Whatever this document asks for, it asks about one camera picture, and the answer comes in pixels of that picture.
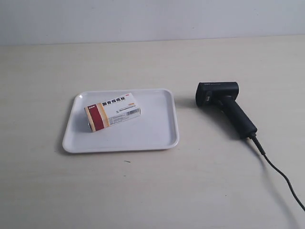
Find white red medicine box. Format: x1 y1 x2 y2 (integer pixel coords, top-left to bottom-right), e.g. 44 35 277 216
84 93 141 132

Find black handheld barcode scanner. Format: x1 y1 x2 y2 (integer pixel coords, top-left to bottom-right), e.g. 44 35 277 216
195 82 257 139

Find white plastic tray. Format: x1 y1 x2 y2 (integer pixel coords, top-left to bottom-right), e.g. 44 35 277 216
62 89 179 154

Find black scanner cable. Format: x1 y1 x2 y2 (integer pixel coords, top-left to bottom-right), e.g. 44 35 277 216
249 135 305 212

